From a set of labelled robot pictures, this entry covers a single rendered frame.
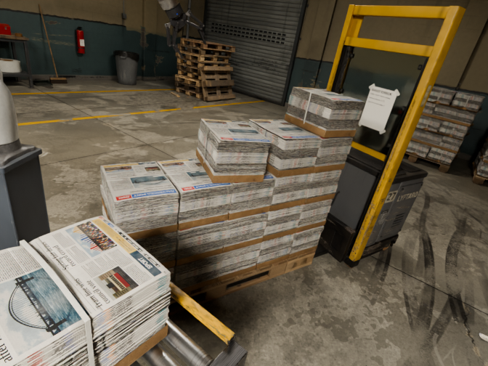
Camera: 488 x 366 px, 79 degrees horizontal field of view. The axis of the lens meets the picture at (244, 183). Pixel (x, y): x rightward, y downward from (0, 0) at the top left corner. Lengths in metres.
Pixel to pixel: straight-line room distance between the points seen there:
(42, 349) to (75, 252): 0.23
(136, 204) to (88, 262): 0.67
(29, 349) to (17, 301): 0.11
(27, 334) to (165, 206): 0.90
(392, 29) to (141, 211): 7.17
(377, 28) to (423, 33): 0.93
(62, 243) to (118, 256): 0.14
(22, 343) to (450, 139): 5.99
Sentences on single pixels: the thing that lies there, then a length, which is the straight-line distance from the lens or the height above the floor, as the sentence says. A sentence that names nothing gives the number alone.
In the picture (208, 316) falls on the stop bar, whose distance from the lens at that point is 0.89.
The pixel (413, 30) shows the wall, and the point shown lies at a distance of 7.82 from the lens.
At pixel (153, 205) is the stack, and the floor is 0.78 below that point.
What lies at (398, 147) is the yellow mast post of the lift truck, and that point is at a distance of 2.18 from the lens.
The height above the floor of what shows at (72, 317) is 1.03.
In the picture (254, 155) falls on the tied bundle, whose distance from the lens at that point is 1.53.
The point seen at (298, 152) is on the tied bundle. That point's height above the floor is 0.98.
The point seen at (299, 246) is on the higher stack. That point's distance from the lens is 2.24.
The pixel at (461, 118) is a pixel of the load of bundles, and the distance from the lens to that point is 6.05.
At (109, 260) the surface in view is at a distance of 0.73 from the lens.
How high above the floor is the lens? 1.51
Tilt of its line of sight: 26 degrees down
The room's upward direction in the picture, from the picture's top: 10 degrees clockwise
